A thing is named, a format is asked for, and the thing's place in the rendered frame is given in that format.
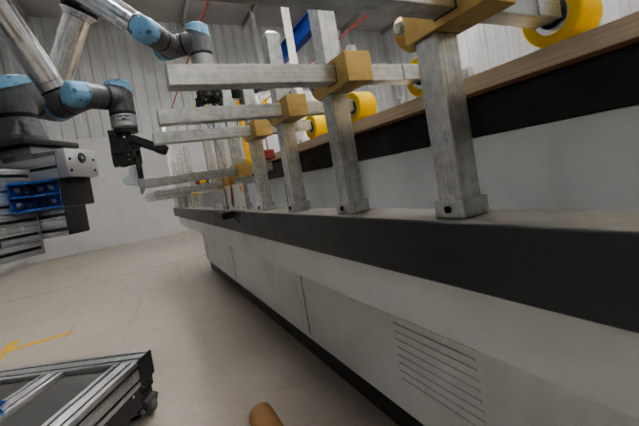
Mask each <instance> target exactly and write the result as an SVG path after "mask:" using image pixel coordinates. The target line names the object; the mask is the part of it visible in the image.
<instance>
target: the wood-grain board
mask: <svg viewBox="0 0 639 426"><path fill-rule="evenodd" d="M636 43H639V10H638V11H636V12H634V13H631V14H628V15H626V16H623V17H621V18H618V19H616V20H613V21H611V22H608V23H606V24H604V25H601V26H599V27H596V28H594V29H590V30H587V31H584V32H582V33H579V34H577V35H574V36H573V37H570V38H568V39H565V40H562V41H560V42H557V43H555V44H552V45H550V46H547V47H545V48H541V49H539V50H536V51H534V52H531V53H529V54H526V55H524V56H521V57H518V58H516V59H513V60H511V61H509V62H507V63H504V64H502V65H499V66H496V67H494V68H490V69H487V70H485V71H482V72H480V73H477V74H475V75H473V76H470V77H468V78H465V79H463V82H464V87H465V94H466V99H468V98H471V97H474V96H476V95H479V94H482V93H486V92H489V91H492V90H495V89H498V88H501V87H505V86H508V85H511V84H514V83H517V82H520V81H523V80H526V79H529V78H532V77H534V76H538V75H541V74H544V73H547V72H550V71H553V70H556V69H559V68H563V67H566V66H569V65H572V64H575V63H578V62H581V61H584V60H587V59H590V58H593V57H596V56H599V55H602V54H605V53H608V52H611V51H614V50H617V49H620V48H624V47H627V46H630V45H633V44H636ZM424 112H426V111H425V105H424V99H423V95H421V96H419V97H416V98H415V99H412V100H409V101H407V102H404V103H402V104H399V105H397V106H393V107H390V108H387V109H385V110H382V111H381V112H378V113H376V114H373V115H371V116H368V117H365V118H363V119H360V120H358V121H355V122H353V123H352V125H353V131H354V136H355V135H358V134H360V133H363V132H366V131H369V130H372V129H375V128H378V127H382V126H387V125H389V124H392V123H395V122H398V121H401V120H404V119H407V118H410V117H413V116H416V115H418V114H421V113H424ZM323 145H329V138H328V132H327V133H324V134H321V135H320V136H317V137H315V138H312V139H310V140H307V141H305V142H302V143H299V144H298V149H299V154H300V153H302V152H305V151H308V150H311V149H314V148H317V147H320V146H323ZM275 157H276V158H275V159H272V160H268V161H269V163H270V162H272V163H274V162H276V161H279V160H281V152H280V151H278V152H276V153H275Z"/></svg>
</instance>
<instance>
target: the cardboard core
mask: <svg viewBox="0 0 639 426"><path fill-rule="evenodd" d="M249 423H250V425H251V426H284V425H283V424H282V422H281V420H280V419H279V417H278V416H277V414H276V413H275V411H274V410H273V408H272V407H271V405H270V404H269V403H267V402H261V403H259V404H257V405H256V406H255V407H254V408H253V409H252V410H251V412H250V415H249Z"/></svg>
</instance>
